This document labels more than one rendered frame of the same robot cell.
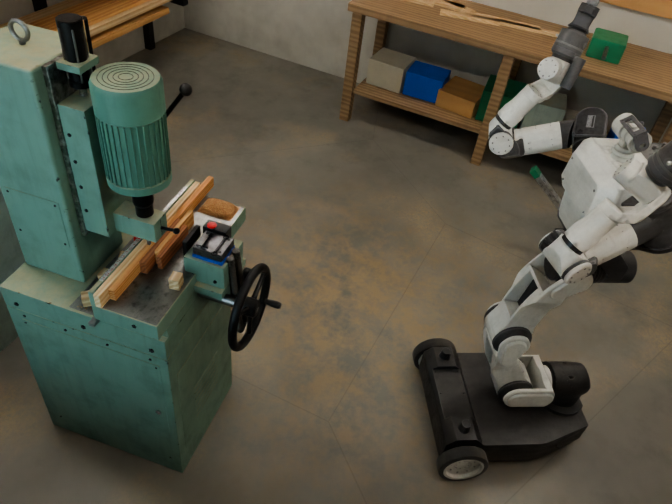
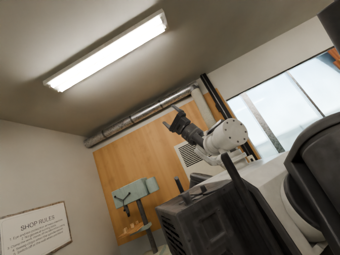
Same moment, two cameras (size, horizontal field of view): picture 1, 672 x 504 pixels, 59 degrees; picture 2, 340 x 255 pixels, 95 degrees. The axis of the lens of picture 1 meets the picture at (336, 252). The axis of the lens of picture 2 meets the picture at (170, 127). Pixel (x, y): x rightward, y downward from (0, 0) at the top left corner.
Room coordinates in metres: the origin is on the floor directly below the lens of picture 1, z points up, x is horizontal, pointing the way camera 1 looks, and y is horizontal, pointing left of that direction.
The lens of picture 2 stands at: (1.90, -0.96, 1.41)
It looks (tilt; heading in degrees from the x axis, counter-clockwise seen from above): 17 degrees up; 168
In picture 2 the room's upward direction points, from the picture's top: 25 degrees counter-clockwise
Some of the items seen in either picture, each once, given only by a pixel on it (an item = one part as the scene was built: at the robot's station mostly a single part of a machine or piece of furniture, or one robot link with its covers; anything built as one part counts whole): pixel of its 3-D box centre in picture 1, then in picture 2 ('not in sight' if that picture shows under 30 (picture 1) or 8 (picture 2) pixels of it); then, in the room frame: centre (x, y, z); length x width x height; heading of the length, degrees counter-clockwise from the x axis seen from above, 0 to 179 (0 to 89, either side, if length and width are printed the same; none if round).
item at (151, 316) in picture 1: (190, 261); not in sight; (1.34, 0.46, 0.87); 0.61 x 0.30 x 0.06; 168
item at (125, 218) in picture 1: (141, 222); not in sight; (1.32, 0.59, 1.03); 0.14 x 0.07 x 0.09; 78
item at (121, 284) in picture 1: (167, 231); not in sight; (1.42, 0.55, 0.92); 0.62 x 0.02 x 0.04; 168
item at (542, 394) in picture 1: (522, 380); not in sight; (1.53, -0.84, 0.28); 0.21 x 0.20 x 0.13; 100
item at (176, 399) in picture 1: (137, 351); not in sight; (1.34, 0.69, 0.36); 0.58 x 0.45 x 0.71; 78
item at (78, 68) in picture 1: (73, 51); not in sight; (1.34, 0.71, 1.54); 0.08 x 0.08 x 0.17; 78
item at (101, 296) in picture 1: (153, 237); not in sight; (1.37, 0.58, 0.92); 0.60 x 0.02 x 0.05; 168
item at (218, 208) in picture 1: (219, 206); not in sight; (1.59, 0.43, 0.91); 0.12 x 0.09 x 0.03; 78
